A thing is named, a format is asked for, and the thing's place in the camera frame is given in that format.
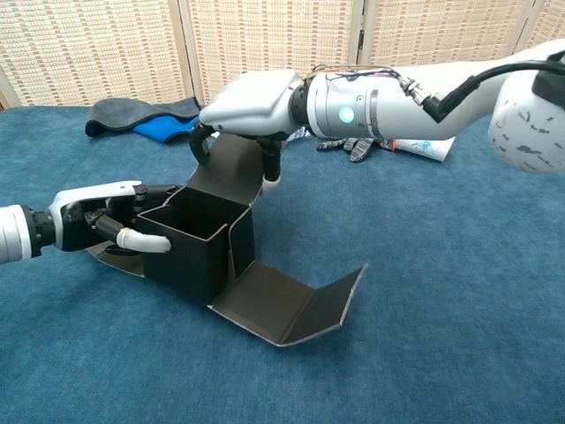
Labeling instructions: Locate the white paper cup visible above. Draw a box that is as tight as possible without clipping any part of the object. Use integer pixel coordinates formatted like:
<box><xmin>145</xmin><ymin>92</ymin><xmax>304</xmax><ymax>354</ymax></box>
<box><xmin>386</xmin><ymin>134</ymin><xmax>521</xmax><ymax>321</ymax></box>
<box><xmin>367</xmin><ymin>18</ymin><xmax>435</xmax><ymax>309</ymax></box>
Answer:
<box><xmin>392</xmin><ymin>136</ymin><xmax>457</xmax><ymax>163</ymax></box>

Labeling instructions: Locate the woven folding screen panel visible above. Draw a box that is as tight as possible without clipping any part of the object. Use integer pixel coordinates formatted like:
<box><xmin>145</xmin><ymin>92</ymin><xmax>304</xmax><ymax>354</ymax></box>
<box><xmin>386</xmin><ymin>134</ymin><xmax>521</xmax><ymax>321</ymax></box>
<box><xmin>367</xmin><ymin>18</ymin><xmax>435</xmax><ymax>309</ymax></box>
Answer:
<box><xmin>352</xmin><ymin>0</ymin><xmax>538</xmax><ymax>72</ymax></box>
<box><xmin>502</xmin><ymin>0</ymin><xmax>565</xmax><ymax>49</ymax></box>
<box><xmin>178</xmin><ymin>0</ymin><xmax>367</xmax><ymax>105</ymax></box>
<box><xmin>0</xmin><ymin>0</ymin><xmax>195</xmax><ymax>110</ymax></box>

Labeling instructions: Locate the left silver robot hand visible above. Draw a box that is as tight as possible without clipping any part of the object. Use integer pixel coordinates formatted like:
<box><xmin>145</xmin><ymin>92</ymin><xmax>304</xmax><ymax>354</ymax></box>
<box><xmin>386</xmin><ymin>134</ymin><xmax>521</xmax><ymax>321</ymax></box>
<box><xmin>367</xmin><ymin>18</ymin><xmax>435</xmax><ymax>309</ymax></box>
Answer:
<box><xmin>46</xmin><ymin>178</ymin><xmax>182</xmax><ymax>255</ymax></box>

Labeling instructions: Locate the blue cloth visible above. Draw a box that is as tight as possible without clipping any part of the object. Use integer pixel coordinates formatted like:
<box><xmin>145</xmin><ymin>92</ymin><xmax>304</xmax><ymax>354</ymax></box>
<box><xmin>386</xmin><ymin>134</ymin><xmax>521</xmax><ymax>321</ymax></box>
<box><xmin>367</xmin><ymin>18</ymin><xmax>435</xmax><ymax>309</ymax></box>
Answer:
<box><xmin>132</xmin><ymin>115</ymin><xmax>200</xmax><ymax>145</ymax></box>

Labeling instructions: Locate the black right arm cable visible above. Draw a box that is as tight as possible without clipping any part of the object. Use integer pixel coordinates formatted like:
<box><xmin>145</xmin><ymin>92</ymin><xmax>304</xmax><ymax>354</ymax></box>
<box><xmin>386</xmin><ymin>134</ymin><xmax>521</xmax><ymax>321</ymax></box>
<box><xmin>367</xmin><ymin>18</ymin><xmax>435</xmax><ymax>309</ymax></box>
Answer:
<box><xmin>418</xmin><ymin>55</ymin><xmax>565</xmax><ymax>125</ymax></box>

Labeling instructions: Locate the black paper box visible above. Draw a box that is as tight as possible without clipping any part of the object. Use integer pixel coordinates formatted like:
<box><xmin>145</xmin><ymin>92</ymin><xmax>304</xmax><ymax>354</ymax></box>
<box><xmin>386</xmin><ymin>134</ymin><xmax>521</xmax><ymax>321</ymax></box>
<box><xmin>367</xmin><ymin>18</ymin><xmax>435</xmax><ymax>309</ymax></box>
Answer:
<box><xmin>83</xmin><ymin>132</ymin><xmax>369</xmax><ymax>349</ymax></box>

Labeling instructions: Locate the grey knit glove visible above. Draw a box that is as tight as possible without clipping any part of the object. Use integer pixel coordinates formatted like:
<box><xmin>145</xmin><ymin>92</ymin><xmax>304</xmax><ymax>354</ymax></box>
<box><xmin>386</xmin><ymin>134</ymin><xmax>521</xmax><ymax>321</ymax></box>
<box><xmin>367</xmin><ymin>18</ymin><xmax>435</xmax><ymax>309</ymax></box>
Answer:
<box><xmin>316</xmin><ymin>135</ymin><xmax>396</xmax><ymax>163</ymax></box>

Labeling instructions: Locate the grey towel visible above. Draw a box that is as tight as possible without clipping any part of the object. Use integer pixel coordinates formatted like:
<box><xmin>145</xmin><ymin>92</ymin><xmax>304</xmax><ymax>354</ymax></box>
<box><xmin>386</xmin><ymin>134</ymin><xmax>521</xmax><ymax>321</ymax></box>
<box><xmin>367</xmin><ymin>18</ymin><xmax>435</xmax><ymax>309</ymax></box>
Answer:
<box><xmin>85</xmin><ymin>96</ymin><xmax>202</xmax><ymax>138</ymax></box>

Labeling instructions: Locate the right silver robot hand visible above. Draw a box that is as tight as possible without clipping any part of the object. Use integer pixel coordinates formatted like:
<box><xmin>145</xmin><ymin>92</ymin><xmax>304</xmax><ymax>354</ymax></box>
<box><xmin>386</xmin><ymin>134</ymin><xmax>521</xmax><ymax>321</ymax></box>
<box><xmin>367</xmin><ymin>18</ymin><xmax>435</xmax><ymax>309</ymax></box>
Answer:
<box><xmin>188</xmin><ymin>69</ymin><xmax>305</xmax><ymax>195</ymax></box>

